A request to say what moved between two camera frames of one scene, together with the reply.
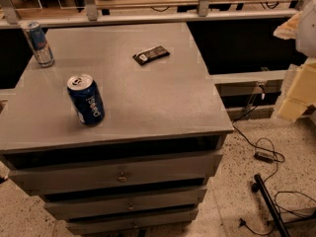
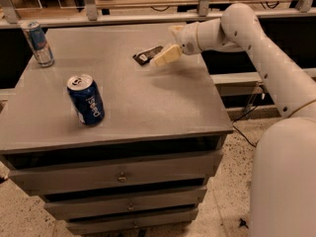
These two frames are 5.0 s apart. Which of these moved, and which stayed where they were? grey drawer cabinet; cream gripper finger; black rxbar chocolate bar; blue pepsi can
Moved: cream gripper finger
Stayed: black rxbar chocolate bar; grey drawer cabinet; blue pepsi can
